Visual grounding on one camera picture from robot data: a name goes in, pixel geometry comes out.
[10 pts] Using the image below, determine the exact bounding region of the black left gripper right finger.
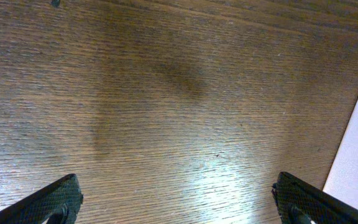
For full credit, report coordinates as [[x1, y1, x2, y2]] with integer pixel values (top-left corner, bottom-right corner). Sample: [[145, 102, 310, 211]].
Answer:
[[272, 172, 358, 224]]

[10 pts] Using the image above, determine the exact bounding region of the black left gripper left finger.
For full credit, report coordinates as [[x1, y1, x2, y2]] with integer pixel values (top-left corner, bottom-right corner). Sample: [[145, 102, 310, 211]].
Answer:
[[0, 174, 83, 224]]

